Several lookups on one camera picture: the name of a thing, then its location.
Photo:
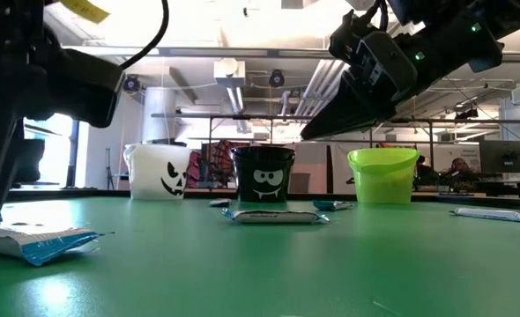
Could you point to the black halloween bucket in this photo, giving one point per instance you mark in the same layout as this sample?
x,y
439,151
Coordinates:
x,y
262,165

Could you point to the black metal rack frame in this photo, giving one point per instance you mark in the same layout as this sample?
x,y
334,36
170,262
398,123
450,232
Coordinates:
x,y
242,117

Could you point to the yellow tape tag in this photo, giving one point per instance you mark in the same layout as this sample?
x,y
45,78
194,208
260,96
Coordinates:
x,y
83,9

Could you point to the white blue-ended candy bar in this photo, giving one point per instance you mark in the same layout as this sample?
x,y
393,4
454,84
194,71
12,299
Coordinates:
x,y
35,244
332,205
493,214
219,203
273,216

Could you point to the white pillar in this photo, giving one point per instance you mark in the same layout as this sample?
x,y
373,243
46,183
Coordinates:
x,y
158,119

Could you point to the white ceiling box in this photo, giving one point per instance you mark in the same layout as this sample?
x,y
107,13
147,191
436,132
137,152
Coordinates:
x,y
229,70

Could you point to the black ceiling camera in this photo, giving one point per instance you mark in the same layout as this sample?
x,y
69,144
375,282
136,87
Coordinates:
x,y
277,78
131,83

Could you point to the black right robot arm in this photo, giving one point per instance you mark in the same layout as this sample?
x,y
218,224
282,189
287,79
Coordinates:
x,y
454,39

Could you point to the person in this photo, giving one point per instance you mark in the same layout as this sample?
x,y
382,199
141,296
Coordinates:
x,y
422,169
460,167

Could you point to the large bright window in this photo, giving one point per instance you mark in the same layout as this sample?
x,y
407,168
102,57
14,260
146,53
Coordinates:
x,y
59,154

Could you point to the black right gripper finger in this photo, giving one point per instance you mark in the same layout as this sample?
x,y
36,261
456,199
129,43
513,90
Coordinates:
x,y
343,112
330,135

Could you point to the white ventilation ducts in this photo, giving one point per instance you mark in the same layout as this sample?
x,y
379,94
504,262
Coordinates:
x,y
319,83

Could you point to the white jack-o-lantern bucket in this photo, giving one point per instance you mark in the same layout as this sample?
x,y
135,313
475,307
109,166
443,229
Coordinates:
x,y
150,171

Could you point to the dark background monitor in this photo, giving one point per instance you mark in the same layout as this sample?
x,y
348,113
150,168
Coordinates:
x,y
504,156

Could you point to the white partition panel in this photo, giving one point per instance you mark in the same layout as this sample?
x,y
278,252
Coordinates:
x,y
313,167

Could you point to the green table mat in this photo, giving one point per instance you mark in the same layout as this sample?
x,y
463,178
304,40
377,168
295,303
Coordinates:
x,y
110,290

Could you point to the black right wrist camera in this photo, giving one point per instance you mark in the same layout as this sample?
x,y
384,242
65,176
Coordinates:
x,y
350,37

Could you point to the black ceiling spotlight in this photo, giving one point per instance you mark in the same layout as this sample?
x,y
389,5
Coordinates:
x,y
466,113

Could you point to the green halloween bucket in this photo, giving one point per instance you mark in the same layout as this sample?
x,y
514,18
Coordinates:
x,y
381,180

